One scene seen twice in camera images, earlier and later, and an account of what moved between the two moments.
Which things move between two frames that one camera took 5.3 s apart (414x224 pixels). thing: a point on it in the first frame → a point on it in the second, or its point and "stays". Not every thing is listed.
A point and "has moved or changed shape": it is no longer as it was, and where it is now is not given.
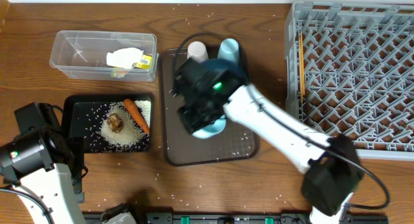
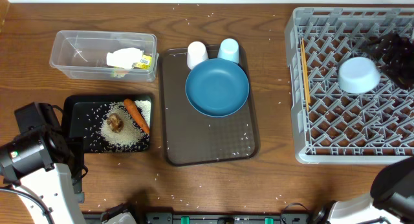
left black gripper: x=77 y=144 stays
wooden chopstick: x=302 y=66 has moved or changed shape
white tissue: x=124 y=57 stays
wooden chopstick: x=301 y=65 → x=304 y=74
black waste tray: x=110 y=123 stays
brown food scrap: x=116 y=122 stays
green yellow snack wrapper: x=145 y=63 stays
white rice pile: x=131 y=135 stays
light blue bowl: x=212 y=129 → x=358 y=75
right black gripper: x=193 y=123 → x=403 y=46
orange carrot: x=134 y=110 stays
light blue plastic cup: x=229 y=49 stays
